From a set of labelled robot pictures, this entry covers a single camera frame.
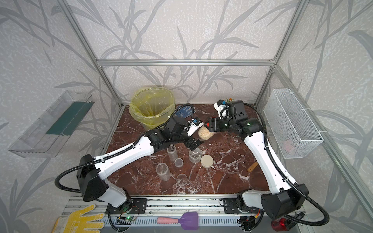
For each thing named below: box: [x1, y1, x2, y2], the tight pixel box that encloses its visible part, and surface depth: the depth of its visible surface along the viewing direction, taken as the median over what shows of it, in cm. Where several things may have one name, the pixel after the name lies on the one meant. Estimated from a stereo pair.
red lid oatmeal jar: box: [198, 124, 217, 141], surface depth 75 cm
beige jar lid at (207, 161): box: [200, 154, 214, 168], surface depth 91 cm
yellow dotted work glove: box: [51, 204, 106, 233], surface depth 71 cm
